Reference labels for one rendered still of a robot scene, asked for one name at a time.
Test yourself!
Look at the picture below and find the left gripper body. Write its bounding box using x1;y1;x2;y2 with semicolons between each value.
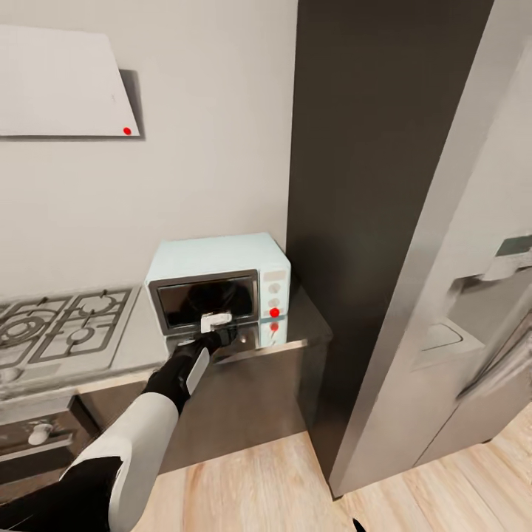
195;327;231;351

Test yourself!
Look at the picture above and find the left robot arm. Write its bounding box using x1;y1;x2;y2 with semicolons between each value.
0;315;236;532

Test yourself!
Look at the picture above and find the microwave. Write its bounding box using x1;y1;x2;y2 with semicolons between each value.
145;233;291;336

